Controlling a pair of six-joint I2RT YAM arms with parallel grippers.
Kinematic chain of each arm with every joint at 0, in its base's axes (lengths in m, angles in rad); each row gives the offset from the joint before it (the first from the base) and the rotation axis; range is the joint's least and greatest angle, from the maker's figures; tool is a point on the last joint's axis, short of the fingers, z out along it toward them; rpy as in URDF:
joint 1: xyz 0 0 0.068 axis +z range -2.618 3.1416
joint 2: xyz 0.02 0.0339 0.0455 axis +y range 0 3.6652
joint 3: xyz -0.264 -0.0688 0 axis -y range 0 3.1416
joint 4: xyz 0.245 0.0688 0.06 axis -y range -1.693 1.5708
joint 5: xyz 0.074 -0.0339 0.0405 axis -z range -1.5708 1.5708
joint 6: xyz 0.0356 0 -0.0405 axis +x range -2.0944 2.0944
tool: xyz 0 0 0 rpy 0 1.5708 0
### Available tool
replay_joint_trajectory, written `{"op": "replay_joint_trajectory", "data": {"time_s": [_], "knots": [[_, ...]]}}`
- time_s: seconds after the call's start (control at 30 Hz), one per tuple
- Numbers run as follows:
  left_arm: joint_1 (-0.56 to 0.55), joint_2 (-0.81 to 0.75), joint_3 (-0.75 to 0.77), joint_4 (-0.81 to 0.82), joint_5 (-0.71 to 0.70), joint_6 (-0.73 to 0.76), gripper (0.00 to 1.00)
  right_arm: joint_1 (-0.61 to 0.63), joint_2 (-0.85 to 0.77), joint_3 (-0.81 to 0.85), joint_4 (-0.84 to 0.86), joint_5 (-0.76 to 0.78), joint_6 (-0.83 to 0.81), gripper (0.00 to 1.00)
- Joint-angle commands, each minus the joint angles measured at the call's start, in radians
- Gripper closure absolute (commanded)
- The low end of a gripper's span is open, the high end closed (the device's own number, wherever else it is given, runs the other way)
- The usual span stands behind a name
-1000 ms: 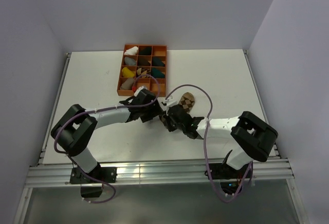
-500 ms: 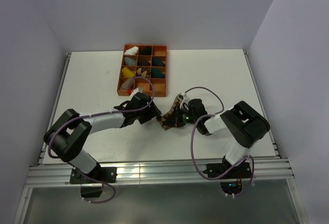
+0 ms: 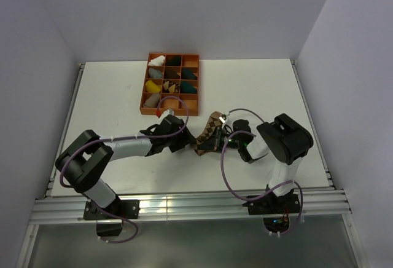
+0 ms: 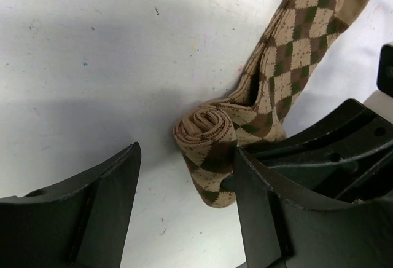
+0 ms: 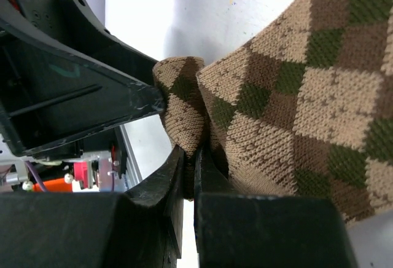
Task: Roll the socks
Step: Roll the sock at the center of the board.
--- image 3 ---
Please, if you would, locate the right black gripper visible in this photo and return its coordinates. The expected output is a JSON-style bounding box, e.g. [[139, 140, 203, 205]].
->
[[199, 126, 243, 152]]

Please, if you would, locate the tan sock with maroon cuff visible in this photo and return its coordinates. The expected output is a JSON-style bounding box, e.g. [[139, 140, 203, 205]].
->
[[142, 93, 161, 108]]

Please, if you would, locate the brown argyle sock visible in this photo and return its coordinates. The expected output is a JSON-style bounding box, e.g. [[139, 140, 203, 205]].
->
[[192, 111, 224, 156]]

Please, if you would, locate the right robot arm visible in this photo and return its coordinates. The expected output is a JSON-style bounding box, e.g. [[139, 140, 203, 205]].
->
[[195, 113, 314, 215]]

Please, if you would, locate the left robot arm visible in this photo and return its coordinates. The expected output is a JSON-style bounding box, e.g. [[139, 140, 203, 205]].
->
[[55, 115, 195, 218]]

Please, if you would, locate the argyle rolled sock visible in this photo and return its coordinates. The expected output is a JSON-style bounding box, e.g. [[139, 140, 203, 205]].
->
[[162, 80, 180, 93]]

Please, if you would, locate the teal rolled sock lower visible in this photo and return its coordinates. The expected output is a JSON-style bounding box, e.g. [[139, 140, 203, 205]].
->
[[180, 81, 197, 94]]

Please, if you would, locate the teal rolled sock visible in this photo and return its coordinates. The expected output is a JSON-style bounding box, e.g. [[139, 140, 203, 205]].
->
[[180, 81, 197, 94], [181, 68, 198, 80]]

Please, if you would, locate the yellow rolled sock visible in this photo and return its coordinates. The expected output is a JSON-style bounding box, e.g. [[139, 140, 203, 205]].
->
[[145, 80, 161, 93]]

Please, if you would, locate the dark brown rolled sock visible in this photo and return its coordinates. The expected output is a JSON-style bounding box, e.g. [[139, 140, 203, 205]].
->
[[164, 68, 181, 79]]

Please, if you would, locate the orange wooden compartment tray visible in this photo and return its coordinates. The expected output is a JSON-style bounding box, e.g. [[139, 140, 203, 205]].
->
[[139, 52, 200, 116]]

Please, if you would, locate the teal rolled sock upper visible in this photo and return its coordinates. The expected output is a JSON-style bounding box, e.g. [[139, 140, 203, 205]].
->
[[181, 68, 198, 80]]

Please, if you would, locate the grey rolled sock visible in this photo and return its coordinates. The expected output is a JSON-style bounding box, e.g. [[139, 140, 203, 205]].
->
[[148, 68, 163, 79]]

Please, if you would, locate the dark green rolled sock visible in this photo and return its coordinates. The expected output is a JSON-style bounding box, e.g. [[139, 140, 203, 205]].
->
[[165, 55, 182, 66]]

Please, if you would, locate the white rolled sock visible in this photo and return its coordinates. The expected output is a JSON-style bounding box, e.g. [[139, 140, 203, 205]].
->
[[148, 55, 166, 66]]

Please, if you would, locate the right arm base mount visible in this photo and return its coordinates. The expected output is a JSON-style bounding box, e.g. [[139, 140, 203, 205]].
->
[[242, 193, 300, 215]]

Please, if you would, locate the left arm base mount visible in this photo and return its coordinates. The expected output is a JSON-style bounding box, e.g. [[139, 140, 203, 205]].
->
[[83, 199, 140, 243]]

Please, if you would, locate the aluminium table frame rail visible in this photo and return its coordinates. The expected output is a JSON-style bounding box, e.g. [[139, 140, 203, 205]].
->
[[29, 188, 351, 225]]

